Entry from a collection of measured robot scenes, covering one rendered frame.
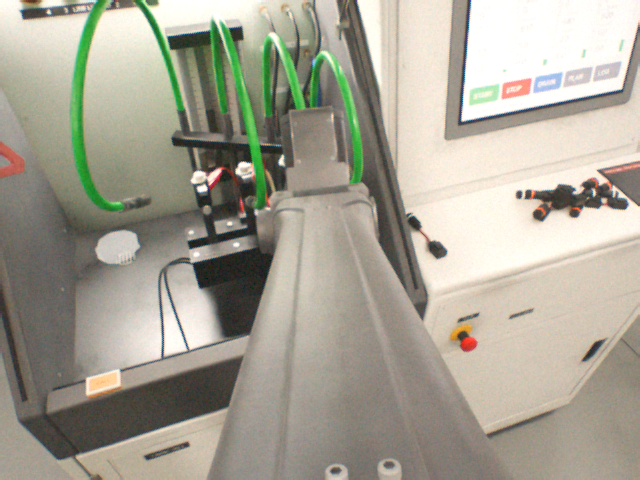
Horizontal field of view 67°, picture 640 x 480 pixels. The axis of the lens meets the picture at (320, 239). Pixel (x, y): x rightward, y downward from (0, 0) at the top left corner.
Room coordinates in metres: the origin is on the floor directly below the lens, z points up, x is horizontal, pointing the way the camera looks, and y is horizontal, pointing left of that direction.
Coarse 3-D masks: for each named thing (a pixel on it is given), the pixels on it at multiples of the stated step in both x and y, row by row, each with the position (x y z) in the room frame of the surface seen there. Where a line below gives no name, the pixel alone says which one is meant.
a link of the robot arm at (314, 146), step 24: (288, 120) 0.36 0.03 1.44; (312, 120) 0.34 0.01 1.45; (336, 120) 0.36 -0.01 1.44; (288, 144) 0.35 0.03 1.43; (312, 144) 0.33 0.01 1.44; (336, 144) 0.34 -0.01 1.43; (288, 168) 0.31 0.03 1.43; (312, 168) 0.31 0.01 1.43; (336, 168) 0.31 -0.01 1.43; (264, 216) 0.26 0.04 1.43; (264, 240) 0.24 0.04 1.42
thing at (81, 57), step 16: (96, 0) 0.67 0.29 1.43; (112, 0) 0.69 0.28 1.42; (96, 16) 0.64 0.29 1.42; (144, 16) 0.81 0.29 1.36; (160, 32) 0.83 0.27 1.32; (80, 48) 0.58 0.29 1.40; (160, 48) 0.84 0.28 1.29; (80, 64) 0.57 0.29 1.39; (80, 80) 0.55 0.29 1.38; (176, 80) 0.86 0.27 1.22; (80, 96) 0.54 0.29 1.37; (176, 96) 0.86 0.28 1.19; (80, 112) 0.52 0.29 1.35; (80, 128) 0.51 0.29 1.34; (80, 144) 0.50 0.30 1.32; (80, 160) 0.49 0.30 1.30; (80, 176) 0.49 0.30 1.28; (96, 192) 0.49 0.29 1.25; (112, 208) 0.51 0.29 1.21
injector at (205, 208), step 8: (200, 184) 0.66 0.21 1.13; (208, 184) 0.68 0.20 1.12; (208, 192) 0.67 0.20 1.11; (200, 200) 0.66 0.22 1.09; (208, 200) 0.67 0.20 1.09; (200, 208) 0.67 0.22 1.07; (208, 208) 0.65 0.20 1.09; (208, 216) 0.67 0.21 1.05; (208, 224) 0.67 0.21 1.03; (208, 232) 0.67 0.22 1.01; (216, 240) 0.67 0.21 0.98
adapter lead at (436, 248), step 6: (408, 216) 0.73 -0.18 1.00; (414, 216) 0.72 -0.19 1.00; (408, 222) 0.72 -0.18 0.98; (414, 222) 0.71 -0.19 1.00; (420, 222) 0.71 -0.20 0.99; (414, 228) 0.70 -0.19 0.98; (420, 228) 0.70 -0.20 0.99; (426, 234) 0.69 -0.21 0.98; (432, 240) 0.66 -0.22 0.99; (432, 246) 0.64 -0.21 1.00; (438, 246) 0.64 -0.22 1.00; (432, 252) 0.64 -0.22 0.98; (438, 252) 0.62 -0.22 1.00; (444, 252) 0.63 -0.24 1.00; (438, 258) 0.62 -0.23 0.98
